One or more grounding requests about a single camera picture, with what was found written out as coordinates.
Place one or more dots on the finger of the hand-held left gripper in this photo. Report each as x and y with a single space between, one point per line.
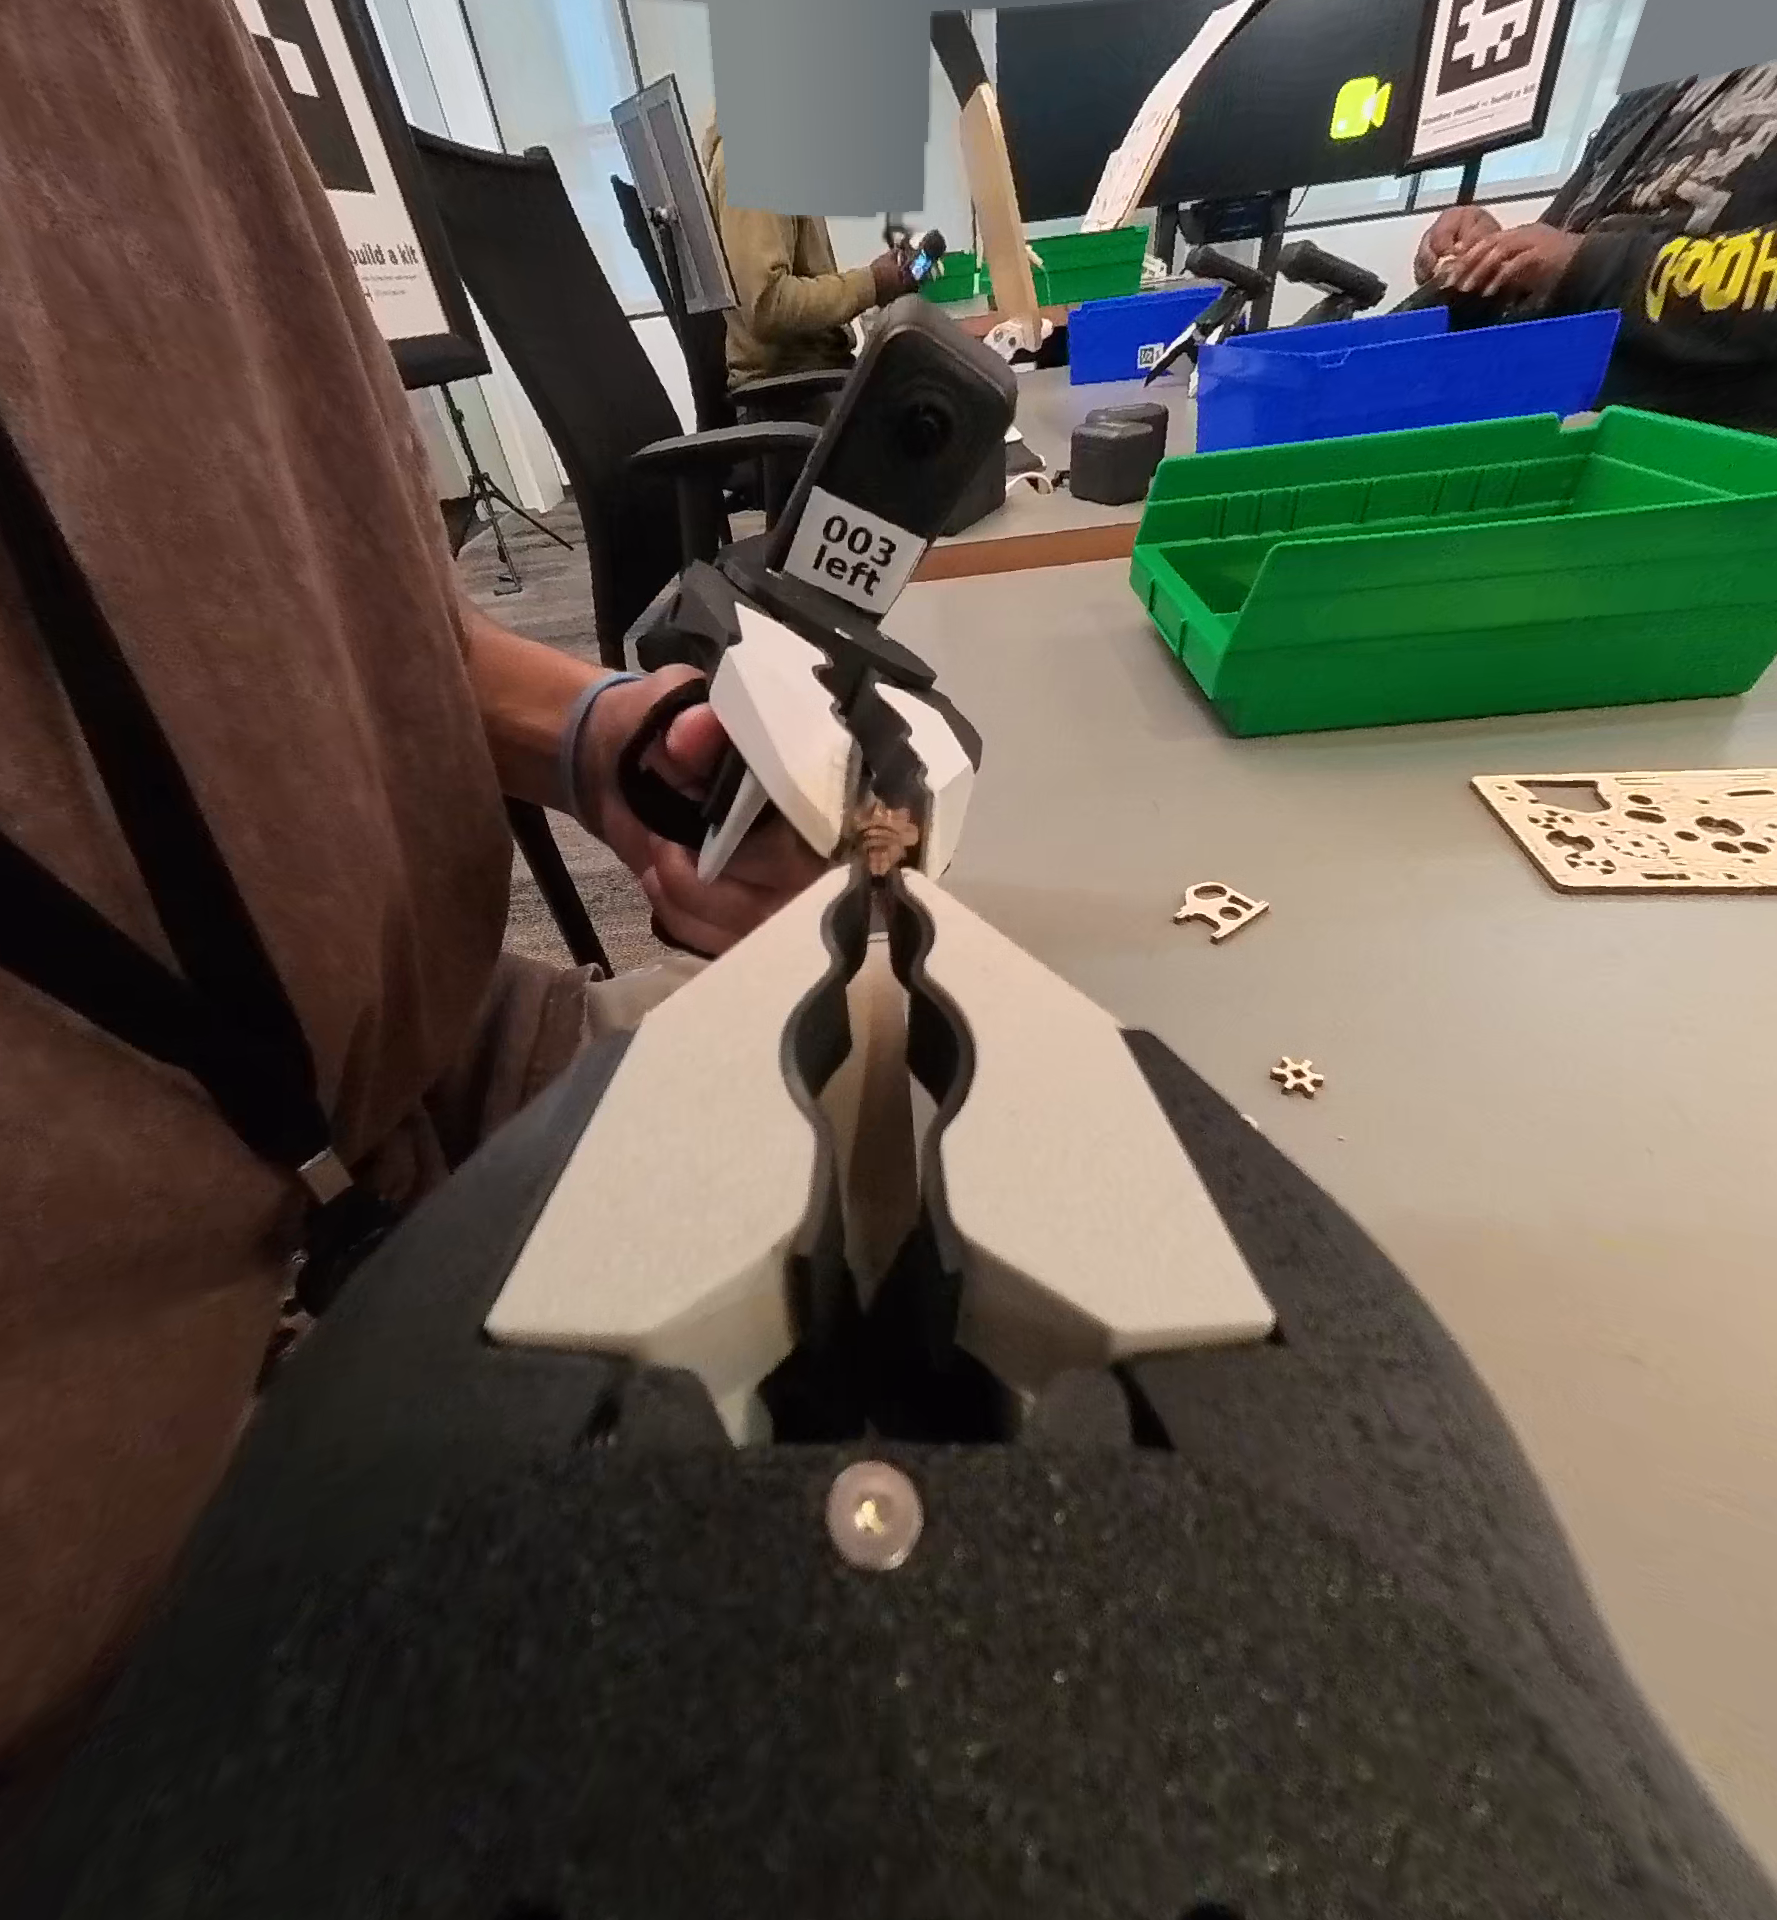
782 721
949 773

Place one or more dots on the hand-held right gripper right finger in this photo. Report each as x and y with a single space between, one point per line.
1112 1184

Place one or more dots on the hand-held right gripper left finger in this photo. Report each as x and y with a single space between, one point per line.
648 1184

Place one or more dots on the small wooden puzzle piece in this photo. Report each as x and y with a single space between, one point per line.
882 832

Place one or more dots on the monitor on arm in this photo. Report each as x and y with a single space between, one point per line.
671 189

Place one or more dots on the person's left forearm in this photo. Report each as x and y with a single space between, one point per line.
520 704

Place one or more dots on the grey desk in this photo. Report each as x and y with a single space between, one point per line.
1427 1274

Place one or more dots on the person's left hand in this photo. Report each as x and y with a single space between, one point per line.
708 909

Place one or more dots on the grey wristband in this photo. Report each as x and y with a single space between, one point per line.
577 750

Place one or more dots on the hash-shaped wooden piece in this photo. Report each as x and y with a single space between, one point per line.
1294 1076

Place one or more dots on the black tripod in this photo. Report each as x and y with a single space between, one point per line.
486 480

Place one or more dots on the wood-edged table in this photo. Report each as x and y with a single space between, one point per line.
1091 524

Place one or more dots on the arched wooden puzzle piece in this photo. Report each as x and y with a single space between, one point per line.
1218 909

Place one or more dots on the black office chair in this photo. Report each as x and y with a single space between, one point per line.
558 345

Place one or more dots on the black case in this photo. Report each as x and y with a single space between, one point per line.
1121 450

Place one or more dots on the small blue plastic bin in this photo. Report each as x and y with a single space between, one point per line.
1121 338

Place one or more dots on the upright wooden board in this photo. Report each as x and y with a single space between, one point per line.
1001 224

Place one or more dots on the large green plastic bin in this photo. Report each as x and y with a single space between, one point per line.
1427 638

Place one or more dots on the small green plastic bin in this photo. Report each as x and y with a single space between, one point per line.
1082 263

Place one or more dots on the black framed easel poster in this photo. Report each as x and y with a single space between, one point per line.
363 195

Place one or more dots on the person's brown shirt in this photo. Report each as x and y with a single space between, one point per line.
152 600

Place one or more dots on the long blue plastic bin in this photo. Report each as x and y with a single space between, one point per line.
1397 382

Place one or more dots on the laser-cut wooden sheet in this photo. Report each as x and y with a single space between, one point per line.
1653 841

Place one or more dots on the large black monitor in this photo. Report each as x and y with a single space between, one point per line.
1099 91

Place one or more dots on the framed marker poster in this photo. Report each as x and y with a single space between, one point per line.
1486 74

